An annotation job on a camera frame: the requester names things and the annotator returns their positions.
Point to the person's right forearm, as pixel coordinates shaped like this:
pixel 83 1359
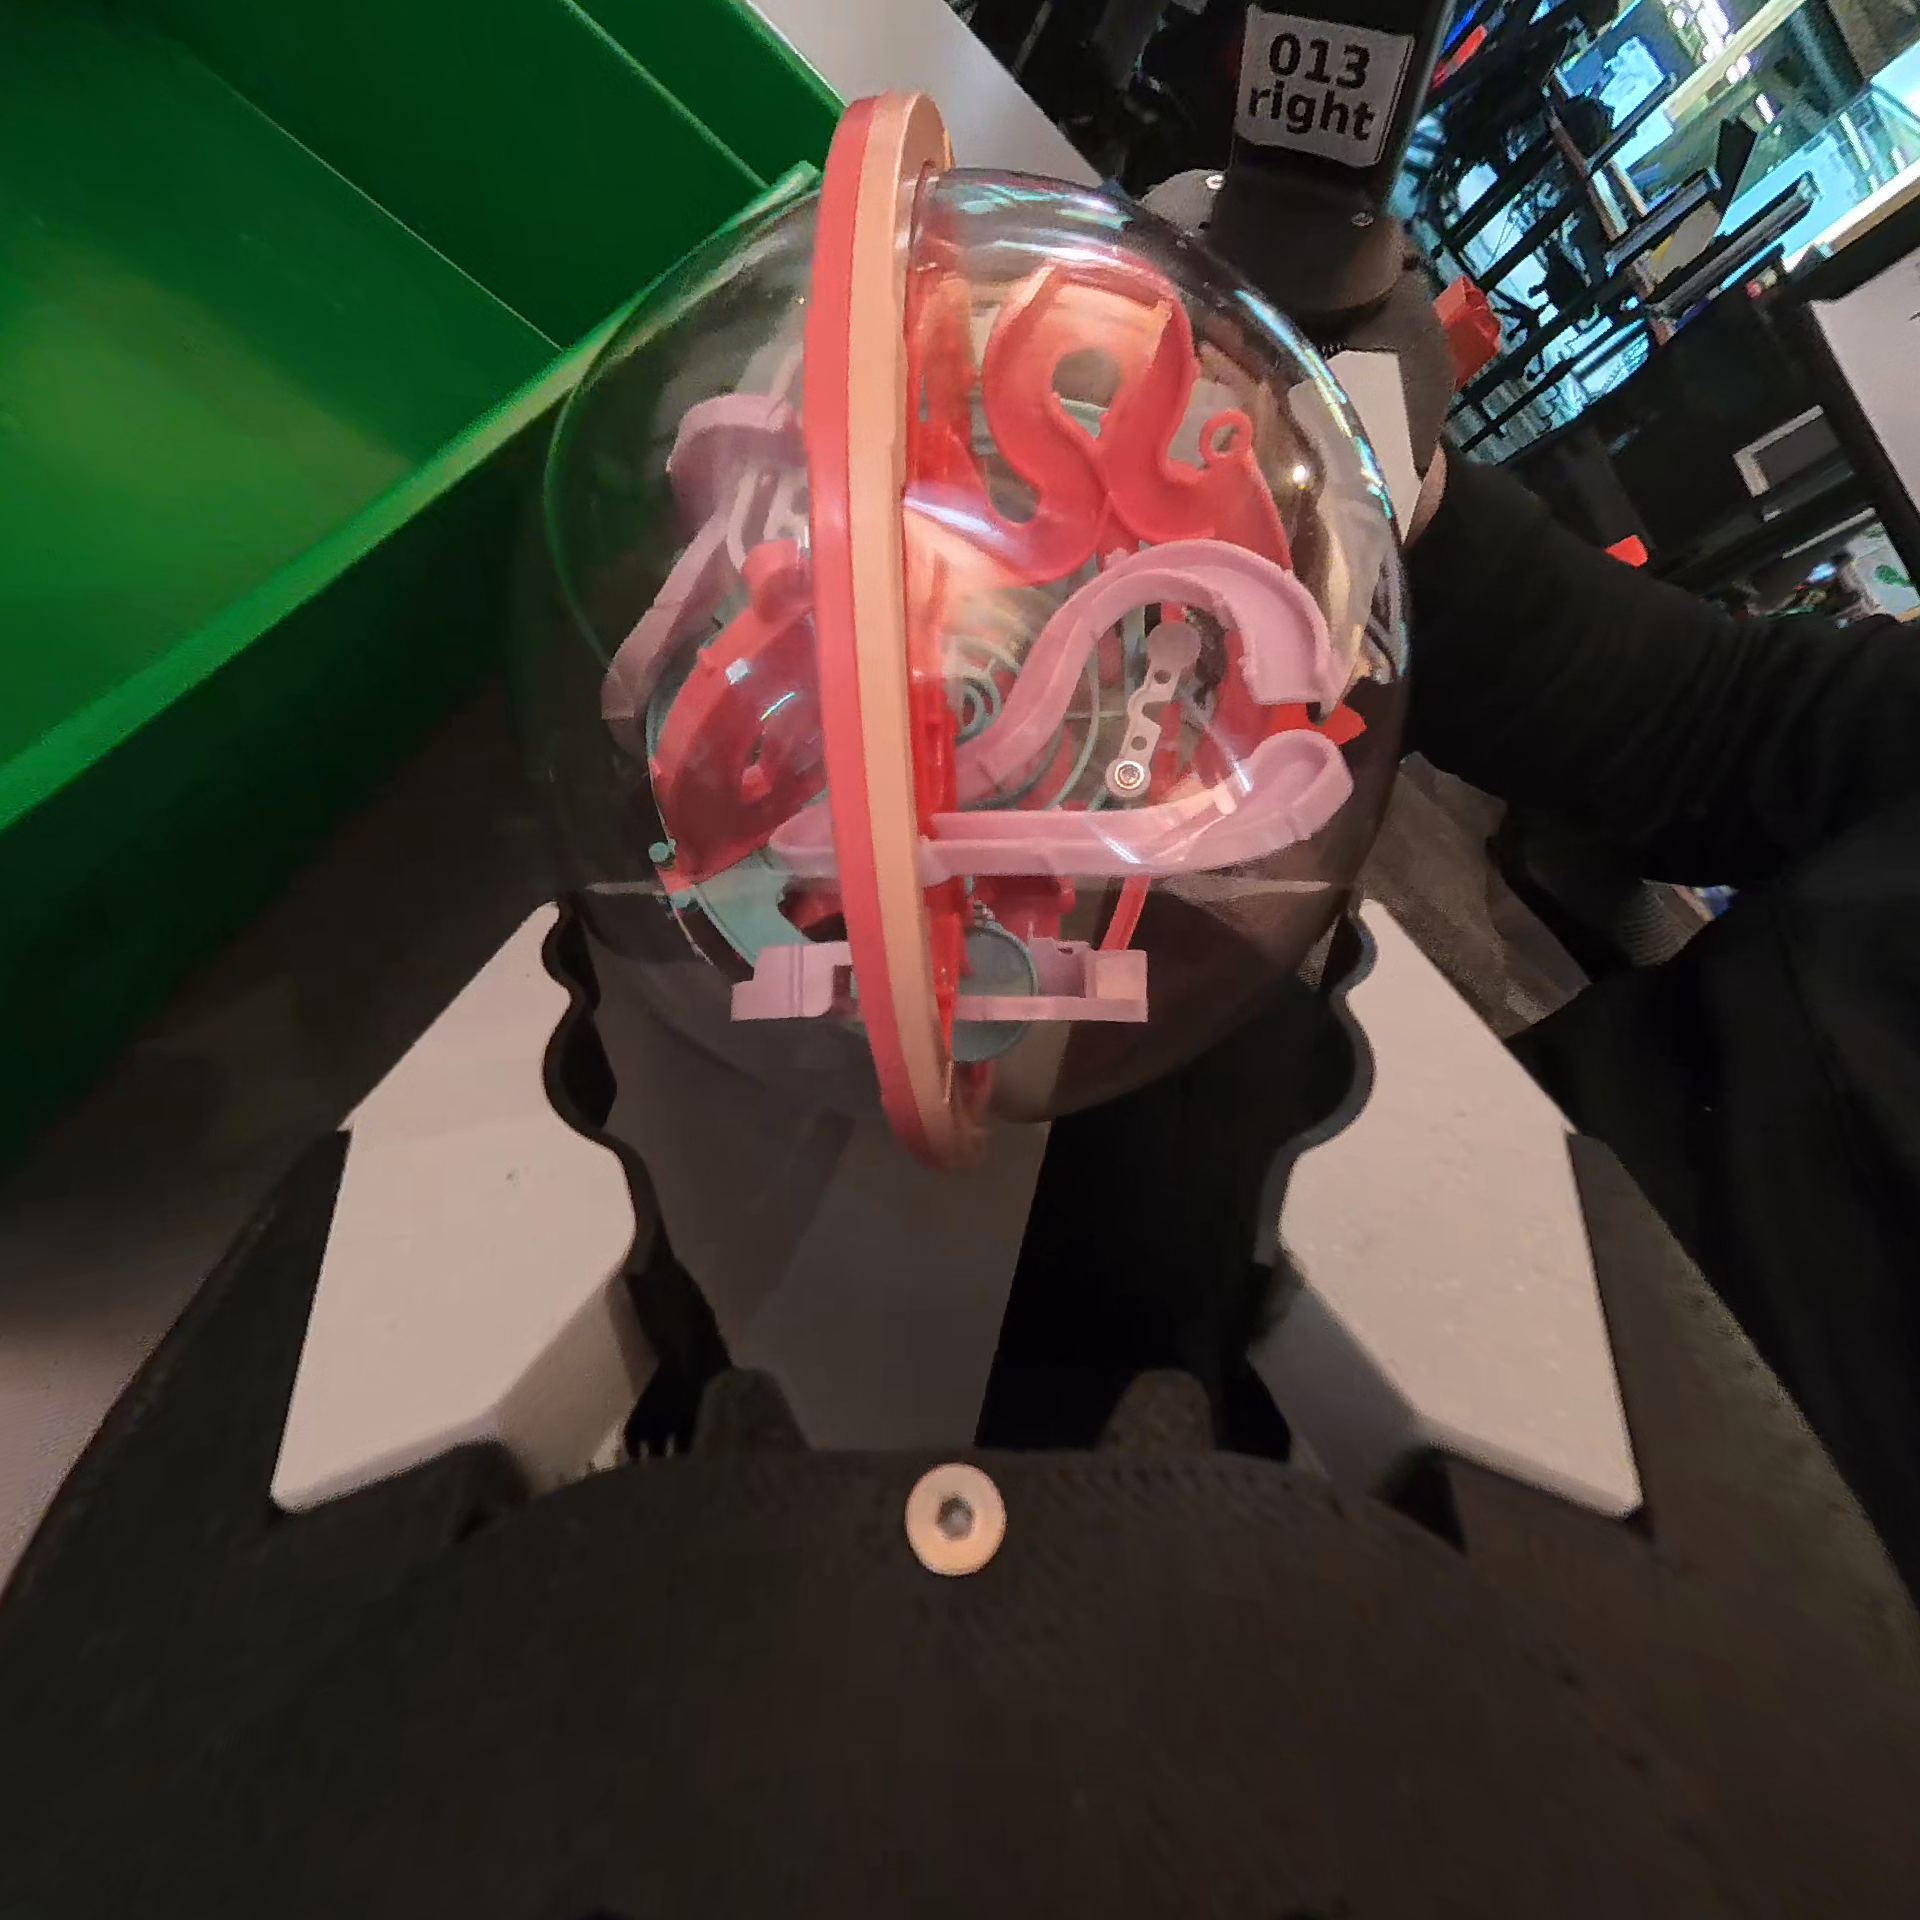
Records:
pixel 1620 675

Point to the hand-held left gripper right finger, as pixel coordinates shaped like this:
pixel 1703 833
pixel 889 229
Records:
pixel 1455 1245

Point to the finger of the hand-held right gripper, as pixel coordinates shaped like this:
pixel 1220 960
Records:
pixel 1388 399

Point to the clear maze ball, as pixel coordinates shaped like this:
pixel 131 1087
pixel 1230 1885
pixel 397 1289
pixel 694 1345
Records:
pixel 1021 675

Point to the green plastic bin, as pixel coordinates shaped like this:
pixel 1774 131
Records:
pixel 224 450

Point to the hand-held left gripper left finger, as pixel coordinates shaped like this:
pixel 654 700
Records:
pixel 451 1245

